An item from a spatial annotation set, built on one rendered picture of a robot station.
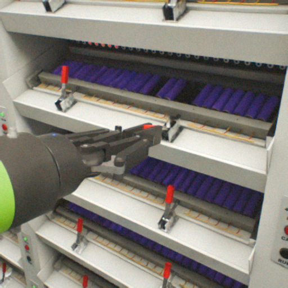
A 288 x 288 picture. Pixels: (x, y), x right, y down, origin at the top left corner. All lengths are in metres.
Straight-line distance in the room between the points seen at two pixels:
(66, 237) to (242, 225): 0.52
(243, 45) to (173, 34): 0.11
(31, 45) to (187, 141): 0.48
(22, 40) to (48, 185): 0.58
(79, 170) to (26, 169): 0.07
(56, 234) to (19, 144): 0.70
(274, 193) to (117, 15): 0.38
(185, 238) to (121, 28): 0.40
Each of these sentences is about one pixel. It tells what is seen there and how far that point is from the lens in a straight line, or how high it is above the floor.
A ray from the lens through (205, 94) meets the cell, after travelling 0.67.
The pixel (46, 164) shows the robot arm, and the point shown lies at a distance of 0.35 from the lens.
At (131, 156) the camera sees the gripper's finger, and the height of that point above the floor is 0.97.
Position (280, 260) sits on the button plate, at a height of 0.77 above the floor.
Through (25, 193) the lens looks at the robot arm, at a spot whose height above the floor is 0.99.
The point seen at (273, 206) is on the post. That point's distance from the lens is 0.56.
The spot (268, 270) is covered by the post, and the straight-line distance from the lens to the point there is 0.64.
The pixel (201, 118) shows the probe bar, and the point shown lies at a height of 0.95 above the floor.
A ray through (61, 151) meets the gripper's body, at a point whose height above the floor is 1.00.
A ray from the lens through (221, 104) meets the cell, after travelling 0.64.
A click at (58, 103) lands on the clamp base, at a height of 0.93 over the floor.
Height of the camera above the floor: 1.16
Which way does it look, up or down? 26 degrees down
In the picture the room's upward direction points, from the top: straight up
